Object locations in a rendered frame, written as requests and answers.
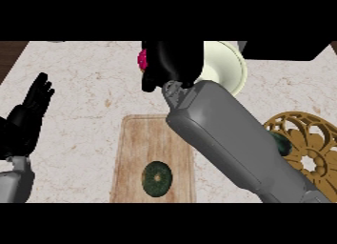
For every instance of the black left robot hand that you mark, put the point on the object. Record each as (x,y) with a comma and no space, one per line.
(24,120)

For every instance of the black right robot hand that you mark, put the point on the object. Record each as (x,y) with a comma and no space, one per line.
(172,63)

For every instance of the pink frosted cupcake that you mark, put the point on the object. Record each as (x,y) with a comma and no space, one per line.
(142,60)

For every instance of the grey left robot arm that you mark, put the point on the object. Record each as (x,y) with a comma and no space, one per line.
(10,184)

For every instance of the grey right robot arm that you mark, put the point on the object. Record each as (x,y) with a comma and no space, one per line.
(238,139)

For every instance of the cream white bowl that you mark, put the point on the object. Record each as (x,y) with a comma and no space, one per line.
(223,65)

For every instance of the gold lattice round placemat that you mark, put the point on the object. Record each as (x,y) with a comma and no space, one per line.
(318,152)

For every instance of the black appliance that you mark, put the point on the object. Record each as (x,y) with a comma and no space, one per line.
(282,50)

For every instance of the wooden cutting board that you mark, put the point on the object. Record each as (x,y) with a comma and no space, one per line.
(153,158)

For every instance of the dark green round vegetable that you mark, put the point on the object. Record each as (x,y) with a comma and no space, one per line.
(157,178)

